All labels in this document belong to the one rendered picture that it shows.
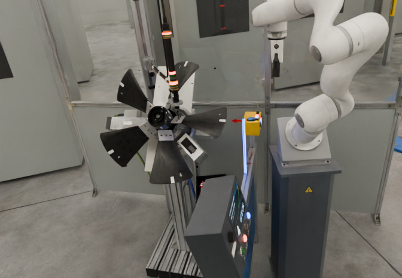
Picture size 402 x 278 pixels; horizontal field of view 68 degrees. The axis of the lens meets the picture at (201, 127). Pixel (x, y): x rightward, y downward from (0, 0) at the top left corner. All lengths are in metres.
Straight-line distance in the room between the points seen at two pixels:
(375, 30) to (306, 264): 1.46
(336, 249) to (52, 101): 2.96
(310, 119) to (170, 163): 0.73
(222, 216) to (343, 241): 1.84
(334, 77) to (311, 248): 1.17
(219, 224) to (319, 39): 0.58
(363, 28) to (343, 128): 1.44
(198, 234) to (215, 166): 1.77
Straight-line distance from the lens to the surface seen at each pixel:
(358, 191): 2.67
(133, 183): 2.99
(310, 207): 1.76
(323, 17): 0.97
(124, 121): 1.86
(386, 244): 2.69
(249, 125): 1.78
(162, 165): 1.55
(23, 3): 3.36
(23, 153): 3.81
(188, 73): 1.62
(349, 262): 2.48
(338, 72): 1.07
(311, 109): 1.23
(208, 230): 0.82
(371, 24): 1.00
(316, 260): 2.06
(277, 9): 1.23
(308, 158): 1.62
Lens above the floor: 1.82
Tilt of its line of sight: 26 degrees down
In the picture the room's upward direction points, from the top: 6 degrees counter-clockwise
